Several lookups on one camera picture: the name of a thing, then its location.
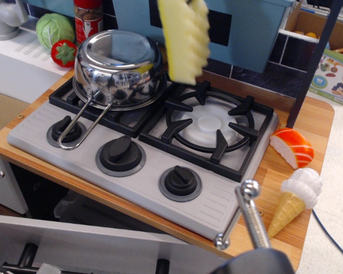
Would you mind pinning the grey toy stove top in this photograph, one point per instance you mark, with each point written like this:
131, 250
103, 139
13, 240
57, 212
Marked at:
180, 159

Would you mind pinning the red labelled spice jar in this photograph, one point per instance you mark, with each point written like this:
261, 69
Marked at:
88, 15

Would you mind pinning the black right burner grate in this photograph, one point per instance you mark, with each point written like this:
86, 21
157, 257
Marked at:
212, 129

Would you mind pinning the upside-down steel pot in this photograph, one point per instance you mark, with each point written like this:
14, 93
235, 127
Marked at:
115, 70

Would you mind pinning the grey toy faucet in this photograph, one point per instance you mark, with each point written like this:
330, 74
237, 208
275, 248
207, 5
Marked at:
12, 16

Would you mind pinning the black middle stove knob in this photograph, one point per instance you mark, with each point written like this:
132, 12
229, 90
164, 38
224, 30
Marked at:
120, 157

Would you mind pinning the toy salmon sushi piece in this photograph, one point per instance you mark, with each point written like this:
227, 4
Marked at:
295, 149

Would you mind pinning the black vertical post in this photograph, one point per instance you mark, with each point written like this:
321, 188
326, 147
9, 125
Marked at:
315, 58

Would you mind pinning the black right stove knob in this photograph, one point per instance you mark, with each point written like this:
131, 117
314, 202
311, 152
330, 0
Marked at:
180, 184

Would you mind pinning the black left burner grate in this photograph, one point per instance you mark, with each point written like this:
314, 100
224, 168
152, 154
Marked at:
126, 122

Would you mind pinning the chrome towel rail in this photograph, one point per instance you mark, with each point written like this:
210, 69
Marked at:
246, 193

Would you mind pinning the wooden counter top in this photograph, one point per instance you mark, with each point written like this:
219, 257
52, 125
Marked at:
311, 117

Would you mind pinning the grey oven door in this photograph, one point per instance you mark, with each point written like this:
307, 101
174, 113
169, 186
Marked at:
90, 249

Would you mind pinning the toy red tomato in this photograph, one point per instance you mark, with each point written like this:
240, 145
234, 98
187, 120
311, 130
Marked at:
63, 53

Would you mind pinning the toy green cabbage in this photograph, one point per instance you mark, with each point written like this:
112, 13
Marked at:
52, 28

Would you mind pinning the toy food package box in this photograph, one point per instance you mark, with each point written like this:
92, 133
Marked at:
328, 77

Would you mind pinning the blue toy microwave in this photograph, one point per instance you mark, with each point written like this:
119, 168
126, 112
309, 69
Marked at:
242, 33

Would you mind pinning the black burner grate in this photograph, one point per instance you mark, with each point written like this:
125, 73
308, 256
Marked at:
126, 122
212, 129

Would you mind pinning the toy ice cream cone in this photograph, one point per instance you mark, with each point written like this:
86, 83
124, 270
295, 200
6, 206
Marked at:
294, 199

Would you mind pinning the yellow wavy sponge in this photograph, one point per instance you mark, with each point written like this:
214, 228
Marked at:
185, 27

